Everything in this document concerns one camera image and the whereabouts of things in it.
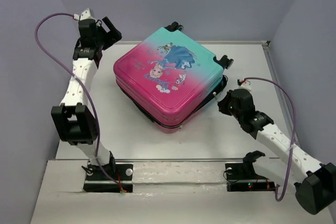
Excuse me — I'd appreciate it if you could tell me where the metal rail strip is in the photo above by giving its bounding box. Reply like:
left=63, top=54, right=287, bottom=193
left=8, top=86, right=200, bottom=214
left=114, top=157, right=279, bottom=163

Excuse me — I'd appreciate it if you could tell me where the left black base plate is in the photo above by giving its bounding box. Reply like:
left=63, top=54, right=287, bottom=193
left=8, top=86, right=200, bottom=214
left=81, top=163, right=133, bottom=194

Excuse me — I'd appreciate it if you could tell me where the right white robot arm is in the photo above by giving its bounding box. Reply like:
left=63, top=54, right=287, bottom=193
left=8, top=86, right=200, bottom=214
left=217, top=89, right=335, bottom=215

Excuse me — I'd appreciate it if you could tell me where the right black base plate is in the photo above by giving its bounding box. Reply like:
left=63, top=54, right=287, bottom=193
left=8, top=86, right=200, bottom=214
left=223, top=162, right=276, bottom=193

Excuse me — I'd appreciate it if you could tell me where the silver zipper pull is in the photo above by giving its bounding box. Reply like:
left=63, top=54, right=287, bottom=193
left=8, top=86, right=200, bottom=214
left=213, top=92, right=219, bottom=103

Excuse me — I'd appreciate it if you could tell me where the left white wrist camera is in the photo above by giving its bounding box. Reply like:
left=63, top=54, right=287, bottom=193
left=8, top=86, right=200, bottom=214
left=79, top=8, right=96, bottom=21

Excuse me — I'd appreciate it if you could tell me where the pink and teal suitcase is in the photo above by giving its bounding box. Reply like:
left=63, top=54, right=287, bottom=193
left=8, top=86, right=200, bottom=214
left=113, top=22, right=234, bottom=133

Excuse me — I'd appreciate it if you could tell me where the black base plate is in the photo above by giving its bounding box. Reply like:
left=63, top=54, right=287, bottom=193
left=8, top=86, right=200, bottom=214
left=223, top=162, right=276, bottom=193
left=81, top=163, right=133, bottom=194

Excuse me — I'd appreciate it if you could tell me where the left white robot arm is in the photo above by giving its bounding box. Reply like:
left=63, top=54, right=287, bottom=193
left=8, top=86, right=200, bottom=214
left=51, top=16, right=122, bottom=179

